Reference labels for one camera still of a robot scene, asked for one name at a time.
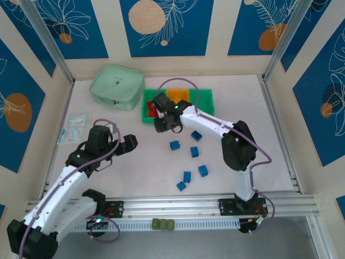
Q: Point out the black controller board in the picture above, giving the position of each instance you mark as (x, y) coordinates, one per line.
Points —
(252, 225)
(97, 221)

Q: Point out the aluminium mounting rail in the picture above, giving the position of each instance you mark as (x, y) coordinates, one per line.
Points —
(172, 206)

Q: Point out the teal patterned packet clear bag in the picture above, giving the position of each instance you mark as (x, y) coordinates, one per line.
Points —
(78, 120)

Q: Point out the mint green fabric pouch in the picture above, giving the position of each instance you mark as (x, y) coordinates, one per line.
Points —
(116, 86)

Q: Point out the aluminium frame post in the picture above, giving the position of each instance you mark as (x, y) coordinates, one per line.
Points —
(286, 40)
(49, 40)

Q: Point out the blue and white packet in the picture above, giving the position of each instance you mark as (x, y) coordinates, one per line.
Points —
(68, 136)

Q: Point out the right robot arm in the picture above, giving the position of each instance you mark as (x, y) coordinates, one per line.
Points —
(237, 151)

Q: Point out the orange lego brick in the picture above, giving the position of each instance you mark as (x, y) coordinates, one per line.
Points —
(178, 99)

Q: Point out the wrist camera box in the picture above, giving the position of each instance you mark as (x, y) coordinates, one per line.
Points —
(159, 112)
(111, 128)

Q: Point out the small olive green block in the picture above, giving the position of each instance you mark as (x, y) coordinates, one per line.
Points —
(163, 224)
(170, 225)
(155, 224)

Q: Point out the aluminium side rail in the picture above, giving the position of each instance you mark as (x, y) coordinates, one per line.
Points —
(66, 102)
(271, 102)

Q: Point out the orange plastic bin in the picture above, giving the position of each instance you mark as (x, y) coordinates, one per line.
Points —
(176, 92)

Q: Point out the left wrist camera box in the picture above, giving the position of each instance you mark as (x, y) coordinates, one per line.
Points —
(111, 128)

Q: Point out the blue floral wall panel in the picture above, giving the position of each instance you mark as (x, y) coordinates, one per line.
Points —
(188, 40)
(341, 205)
(242, 32)
(1, 211)
(43, 55)
(81, 32)
(323, 135)
(16, 81)
(295, 48)

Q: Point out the red lego brick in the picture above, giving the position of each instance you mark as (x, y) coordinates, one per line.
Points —
(152, 114)
(151, 105)

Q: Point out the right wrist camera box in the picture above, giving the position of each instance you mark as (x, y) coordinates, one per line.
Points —
(159, 112)

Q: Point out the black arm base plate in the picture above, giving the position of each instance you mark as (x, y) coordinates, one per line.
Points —
(226, 206)
(117, 209)

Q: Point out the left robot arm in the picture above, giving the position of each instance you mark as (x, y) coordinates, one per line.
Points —
(54, 199)

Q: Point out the green plastic bin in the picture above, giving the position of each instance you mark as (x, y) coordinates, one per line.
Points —
(205, 99)
(149, 94)

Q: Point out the blue lego brick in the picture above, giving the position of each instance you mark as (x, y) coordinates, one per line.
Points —
(203, 170)
(175, 145)
(196, 135)
(181, 186)
(194, 152)
(187, 176)

